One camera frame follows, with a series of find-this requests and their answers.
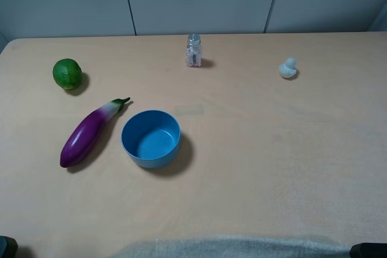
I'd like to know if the purple toy eggplant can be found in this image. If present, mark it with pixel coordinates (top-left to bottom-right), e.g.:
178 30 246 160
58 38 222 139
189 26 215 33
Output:
60 97 131 168

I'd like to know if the blue plastic bowl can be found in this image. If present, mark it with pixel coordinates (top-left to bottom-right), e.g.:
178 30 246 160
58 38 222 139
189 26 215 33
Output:
121 110 181 169

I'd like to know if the clear small spice bottle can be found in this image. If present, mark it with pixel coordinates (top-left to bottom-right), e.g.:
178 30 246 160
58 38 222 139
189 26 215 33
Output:
186 34 201 67

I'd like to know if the white rubber duck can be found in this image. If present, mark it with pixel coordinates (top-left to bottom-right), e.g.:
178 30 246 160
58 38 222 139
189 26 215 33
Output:
279 57 298 79

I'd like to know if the green toy lime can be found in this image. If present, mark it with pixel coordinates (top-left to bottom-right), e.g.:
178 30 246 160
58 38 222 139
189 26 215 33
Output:
53 59 83 90

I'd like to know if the grey cloth at table edge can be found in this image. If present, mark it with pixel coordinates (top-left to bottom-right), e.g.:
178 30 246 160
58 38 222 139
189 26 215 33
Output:
112 236 350 257

